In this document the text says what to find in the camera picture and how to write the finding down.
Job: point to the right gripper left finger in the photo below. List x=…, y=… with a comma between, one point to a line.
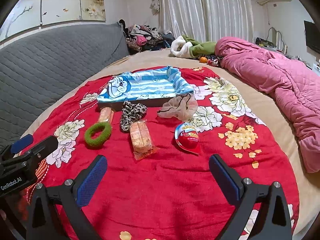
x=73, y=194

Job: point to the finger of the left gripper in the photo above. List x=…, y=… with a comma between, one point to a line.
x=43, y=149
x=21, y=144

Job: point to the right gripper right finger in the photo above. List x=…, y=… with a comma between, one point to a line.
x=273, y=218

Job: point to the green fuzzy hair scrunchie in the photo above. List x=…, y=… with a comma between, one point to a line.
x=98, y=134

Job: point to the small bread package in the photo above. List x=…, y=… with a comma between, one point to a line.
x=106, y=115

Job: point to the large bread package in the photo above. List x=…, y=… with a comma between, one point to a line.
x=142, y=142

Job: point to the leopard print scrunchie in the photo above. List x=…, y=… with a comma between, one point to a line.
x=131, y=112

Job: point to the red Kinder egg toy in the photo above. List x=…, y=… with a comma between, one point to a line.
x=187, y=138

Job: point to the beige sheer scrunchie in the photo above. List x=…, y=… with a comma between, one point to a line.
x=182, y=107

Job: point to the beige bed sheet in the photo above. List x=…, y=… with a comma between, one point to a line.
x=240, y=98

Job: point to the grey quilted headboard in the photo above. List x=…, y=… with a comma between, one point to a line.
x=38, y=70

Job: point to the red floral blanket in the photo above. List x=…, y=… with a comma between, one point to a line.
x=170, y=194

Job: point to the blue striped cartoon tray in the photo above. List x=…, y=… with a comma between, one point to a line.
x=166, y=82

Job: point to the pink quilted comforter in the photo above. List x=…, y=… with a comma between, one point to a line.
x=293, y=87

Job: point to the pile of clothes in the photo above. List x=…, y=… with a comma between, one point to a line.
x=141, y=38

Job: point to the colourful snack wrappers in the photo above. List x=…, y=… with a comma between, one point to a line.
x=214, y=61

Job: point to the orange fruit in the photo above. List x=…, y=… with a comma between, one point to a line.
x=203, y=60

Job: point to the green and white garment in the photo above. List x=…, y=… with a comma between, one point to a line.
x=189, y=48

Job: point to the cluttered side desk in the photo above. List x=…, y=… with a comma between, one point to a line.
x=275, y=42

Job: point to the black television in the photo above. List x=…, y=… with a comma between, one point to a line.
x=312, y=35

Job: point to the white striped curtain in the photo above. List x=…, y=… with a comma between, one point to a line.
x=205, y=20

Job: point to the floral wall painting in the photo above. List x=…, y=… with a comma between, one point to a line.
x=28, y=14

